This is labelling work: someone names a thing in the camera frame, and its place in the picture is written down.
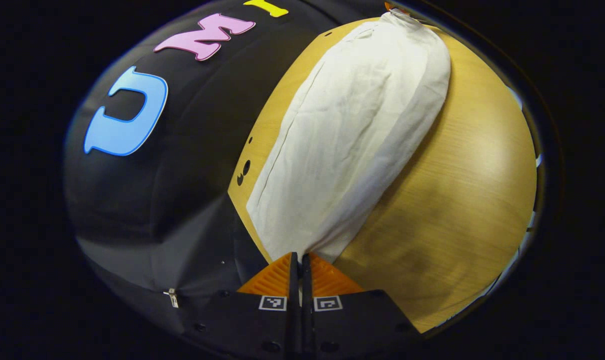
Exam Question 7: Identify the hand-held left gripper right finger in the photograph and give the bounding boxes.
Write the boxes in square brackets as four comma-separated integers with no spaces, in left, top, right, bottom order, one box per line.
[302,252,424,360]

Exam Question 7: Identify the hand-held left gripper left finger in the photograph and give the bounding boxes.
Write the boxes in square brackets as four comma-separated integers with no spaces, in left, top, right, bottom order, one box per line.
[180,251,301,360]

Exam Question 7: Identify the white jeans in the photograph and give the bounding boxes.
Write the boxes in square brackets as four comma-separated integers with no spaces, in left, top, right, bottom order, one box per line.
[246,10,452,264]

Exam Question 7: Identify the black backdrop cloth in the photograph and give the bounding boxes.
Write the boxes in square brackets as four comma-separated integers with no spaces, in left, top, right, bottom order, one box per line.
[65,0,383,331]

